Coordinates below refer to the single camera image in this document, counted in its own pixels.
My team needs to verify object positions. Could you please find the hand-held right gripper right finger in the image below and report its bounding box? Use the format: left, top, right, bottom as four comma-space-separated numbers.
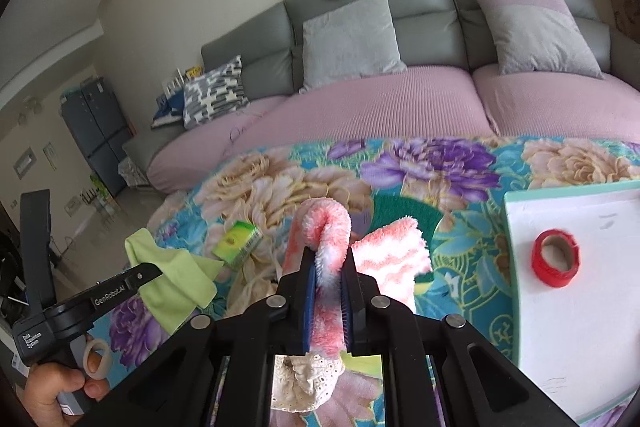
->
340, 249, 581, 427

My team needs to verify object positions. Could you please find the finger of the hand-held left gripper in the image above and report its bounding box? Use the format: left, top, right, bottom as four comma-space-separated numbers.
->
90, 262, 165, 314
19, 189, 57, 310

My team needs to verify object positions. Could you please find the blue cloth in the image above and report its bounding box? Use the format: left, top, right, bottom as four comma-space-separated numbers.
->
151, 94, 187, 128

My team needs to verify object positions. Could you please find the white foam box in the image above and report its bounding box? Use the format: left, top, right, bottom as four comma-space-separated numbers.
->
502, 179, 640, 423

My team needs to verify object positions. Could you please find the blue refrigerator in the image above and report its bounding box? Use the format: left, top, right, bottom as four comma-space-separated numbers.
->
60, 77, 132, 198

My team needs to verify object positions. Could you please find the grey sofa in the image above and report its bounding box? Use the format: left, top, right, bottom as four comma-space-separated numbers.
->
122, 0, 640, 192

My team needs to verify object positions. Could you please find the green scrub pad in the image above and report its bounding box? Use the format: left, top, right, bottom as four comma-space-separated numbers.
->
370, 193, 446, 239

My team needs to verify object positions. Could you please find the white patterned cloth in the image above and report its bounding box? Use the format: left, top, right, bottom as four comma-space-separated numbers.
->
117, 157, 151, 190

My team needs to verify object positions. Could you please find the light green cloth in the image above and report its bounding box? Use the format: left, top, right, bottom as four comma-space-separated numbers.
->
124, 228, 226, 336

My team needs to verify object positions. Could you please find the red tape roll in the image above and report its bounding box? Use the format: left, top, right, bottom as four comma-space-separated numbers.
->
531, 229, 582, 289

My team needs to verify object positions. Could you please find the pink fuzzy towel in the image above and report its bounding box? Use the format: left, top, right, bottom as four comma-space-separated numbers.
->
350, 216, 433, 314

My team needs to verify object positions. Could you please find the white lace cloth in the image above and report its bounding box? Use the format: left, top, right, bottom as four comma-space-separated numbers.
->
270, 349, 349, 416

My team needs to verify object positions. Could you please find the patterned black white pillow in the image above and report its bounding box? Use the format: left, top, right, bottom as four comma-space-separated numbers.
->
182, 55, 250, 130

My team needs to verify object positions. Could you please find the pink sofa seat cover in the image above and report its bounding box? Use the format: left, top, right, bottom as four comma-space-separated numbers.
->
227, 66, 501, 158
472, 66, 640, 142
147, 96, 291, 194

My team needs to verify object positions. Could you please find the person's left hand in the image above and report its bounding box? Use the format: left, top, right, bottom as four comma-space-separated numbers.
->
22, 364, 110, 427

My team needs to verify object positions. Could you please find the beige tape roll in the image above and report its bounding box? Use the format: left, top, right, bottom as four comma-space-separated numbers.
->
82, 339, 112, 380

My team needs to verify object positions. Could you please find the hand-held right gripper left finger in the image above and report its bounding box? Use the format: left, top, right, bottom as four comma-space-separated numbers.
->
85, 247, 318, 427

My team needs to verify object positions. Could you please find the pink and grey pillow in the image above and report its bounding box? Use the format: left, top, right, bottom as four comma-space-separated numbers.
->
471, 0, 605, 80

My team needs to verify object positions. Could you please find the thin coloured string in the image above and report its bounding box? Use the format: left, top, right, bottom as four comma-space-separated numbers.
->
229, 107, 262, 142

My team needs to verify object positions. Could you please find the floral blanket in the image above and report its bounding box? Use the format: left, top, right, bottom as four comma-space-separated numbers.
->
107, 134, 640, 427

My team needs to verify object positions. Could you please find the white rack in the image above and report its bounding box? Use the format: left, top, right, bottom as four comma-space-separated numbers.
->
161, 74, 187, 100

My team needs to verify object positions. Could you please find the green tissue packet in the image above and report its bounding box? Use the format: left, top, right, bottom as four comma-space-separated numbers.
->
212, 221, 264, 266

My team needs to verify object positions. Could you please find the pink striped fuzzy sock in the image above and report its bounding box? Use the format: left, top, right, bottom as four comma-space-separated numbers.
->
282, 199, 353, 358

